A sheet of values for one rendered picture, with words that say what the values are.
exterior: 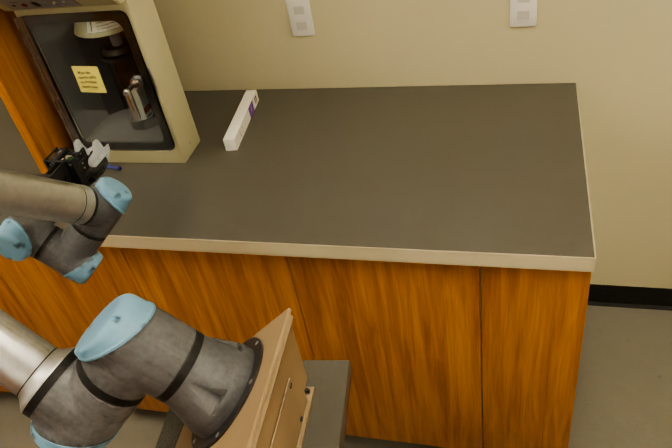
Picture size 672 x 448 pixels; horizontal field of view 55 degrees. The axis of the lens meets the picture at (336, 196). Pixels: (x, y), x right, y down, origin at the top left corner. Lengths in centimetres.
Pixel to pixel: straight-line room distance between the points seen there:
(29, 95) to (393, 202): 101
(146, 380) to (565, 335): 99
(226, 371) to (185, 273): 75
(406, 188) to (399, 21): 56
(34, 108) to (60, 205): 72
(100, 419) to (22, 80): 109
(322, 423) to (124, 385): 35
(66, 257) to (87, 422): 42
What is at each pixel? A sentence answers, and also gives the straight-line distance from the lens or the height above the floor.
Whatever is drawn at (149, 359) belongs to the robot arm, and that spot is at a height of 120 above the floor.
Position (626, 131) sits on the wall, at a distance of 210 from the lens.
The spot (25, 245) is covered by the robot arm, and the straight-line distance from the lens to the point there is 137.
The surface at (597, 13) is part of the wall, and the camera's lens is 191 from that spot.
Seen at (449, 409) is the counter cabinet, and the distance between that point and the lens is 191.
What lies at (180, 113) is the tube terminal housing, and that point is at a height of 107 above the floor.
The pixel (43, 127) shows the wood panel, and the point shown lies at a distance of 196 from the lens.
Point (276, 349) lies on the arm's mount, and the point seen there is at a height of 116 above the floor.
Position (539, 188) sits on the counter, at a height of 94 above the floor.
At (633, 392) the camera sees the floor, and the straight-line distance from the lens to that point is 237.
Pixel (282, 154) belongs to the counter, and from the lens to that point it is 176.
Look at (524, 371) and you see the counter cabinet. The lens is 174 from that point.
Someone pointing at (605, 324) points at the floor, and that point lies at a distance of 253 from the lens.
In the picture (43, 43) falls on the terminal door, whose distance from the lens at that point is 182.
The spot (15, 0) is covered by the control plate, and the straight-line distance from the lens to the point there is 172.
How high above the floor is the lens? 191
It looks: 38 degrees down
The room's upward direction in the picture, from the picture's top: 11 degrees counter-clockwise
